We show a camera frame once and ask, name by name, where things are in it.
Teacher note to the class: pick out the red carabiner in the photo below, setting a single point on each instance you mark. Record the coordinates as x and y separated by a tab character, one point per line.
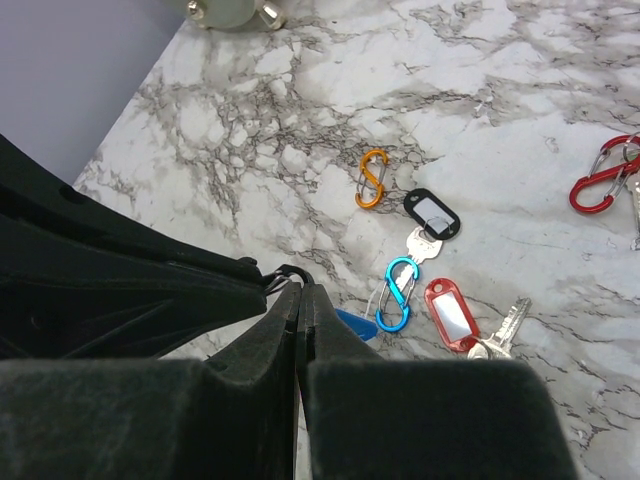
617	175

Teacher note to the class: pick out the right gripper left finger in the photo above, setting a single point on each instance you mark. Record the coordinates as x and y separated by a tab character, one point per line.
232	416

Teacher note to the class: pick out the red key tag with key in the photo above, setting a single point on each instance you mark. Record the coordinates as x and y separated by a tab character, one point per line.
458	328

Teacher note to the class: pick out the orange carabiner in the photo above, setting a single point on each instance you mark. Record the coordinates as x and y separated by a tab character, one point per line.
368	178

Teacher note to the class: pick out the blue key tag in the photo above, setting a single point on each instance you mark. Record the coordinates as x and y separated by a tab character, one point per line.
365	329

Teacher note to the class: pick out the green key tag with key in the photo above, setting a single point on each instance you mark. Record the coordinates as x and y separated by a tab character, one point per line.
635	195

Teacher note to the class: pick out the round three-drawer storage box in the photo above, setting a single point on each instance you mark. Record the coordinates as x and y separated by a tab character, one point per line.
229	14

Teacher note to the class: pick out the black key tag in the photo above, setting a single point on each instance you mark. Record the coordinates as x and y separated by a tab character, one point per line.
435	224

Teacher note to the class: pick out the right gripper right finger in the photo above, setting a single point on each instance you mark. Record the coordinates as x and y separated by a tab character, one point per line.
372	418

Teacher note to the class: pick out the light blue carabiner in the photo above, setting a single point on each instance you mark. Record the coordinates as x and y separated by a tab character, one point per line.
392	288

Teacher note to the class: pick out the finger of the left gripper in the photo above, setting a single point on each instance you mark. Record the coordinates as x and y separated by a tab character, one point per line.
30	192
61	299

